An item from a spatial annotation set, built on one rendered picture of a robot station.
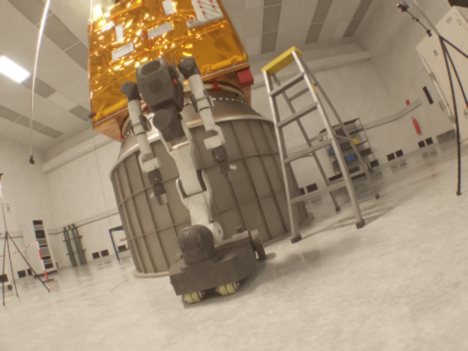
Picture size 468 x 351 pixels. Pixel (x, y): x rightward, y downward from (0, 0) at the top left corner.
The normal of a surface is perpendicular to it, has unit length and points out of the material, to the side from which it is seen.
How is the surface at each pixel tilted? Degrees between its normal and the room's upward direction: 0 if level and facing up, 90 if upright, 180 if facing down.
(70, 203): 90
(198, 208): 60
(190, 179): 86
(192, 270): 90
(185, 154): 100
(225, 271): 90
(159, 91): 105
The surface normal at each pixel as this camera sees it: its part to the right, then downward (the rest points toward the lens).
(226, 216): 0.17, -0.20
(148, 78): 0.00, 0.13
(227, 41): -0.07, -0.15
